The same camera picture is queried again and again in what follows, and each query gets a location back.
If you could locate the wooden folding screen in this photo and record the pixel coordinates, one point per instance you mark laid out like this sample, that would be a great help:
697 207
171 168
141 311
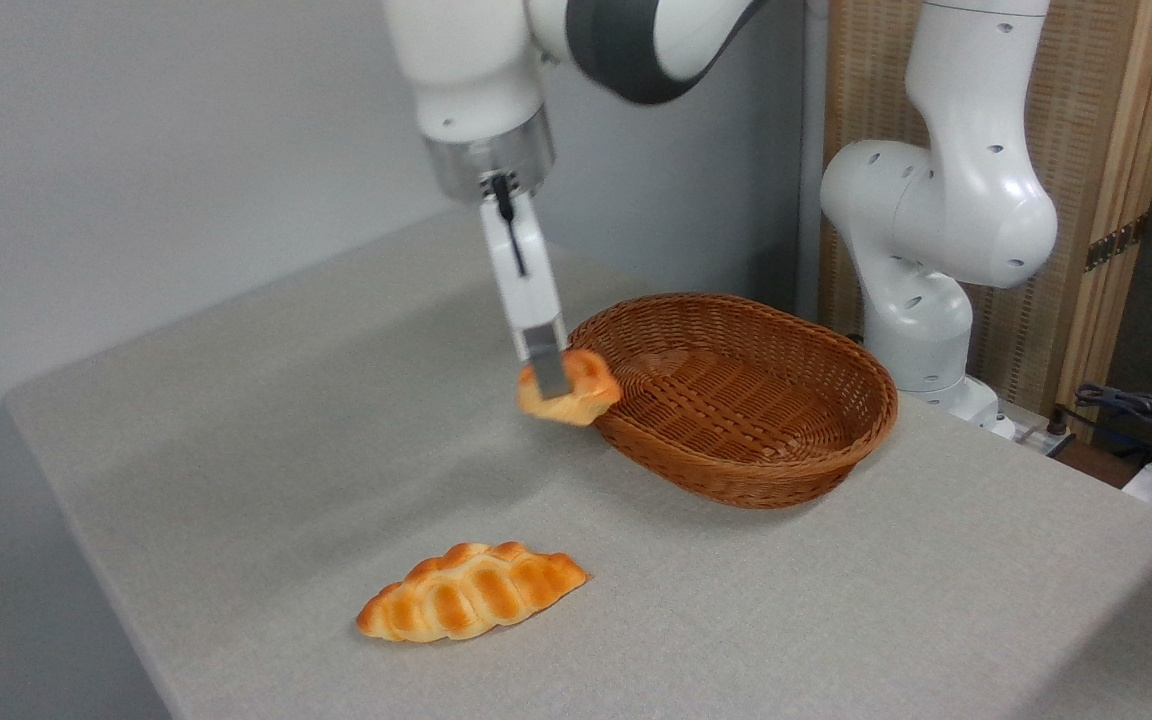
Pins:
1106 120

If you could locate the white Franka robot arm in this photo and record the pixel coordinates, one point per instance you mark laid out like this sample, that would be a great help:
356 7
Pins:
946 210

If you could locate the metal screen hinge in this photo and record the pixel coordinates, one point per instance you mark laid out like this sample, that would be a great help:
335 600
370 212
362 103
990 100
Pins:
1116 243

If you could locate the round flower-shaped bread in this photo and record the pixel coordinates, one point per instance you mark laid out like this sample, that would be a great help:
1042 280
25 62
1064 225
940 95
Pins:
591 390

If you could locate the brown wicker basket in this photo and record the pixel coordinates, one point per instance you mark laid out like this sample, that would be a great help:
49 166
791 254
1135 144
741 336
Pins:
766 400

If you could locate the long braided bread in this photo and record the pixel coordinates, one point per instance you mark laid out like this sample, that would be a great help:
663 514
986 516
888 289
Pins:
471 593

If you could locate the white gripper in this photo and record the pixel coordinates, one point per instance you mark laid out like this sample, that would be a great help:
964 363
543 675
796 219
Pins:
528 280

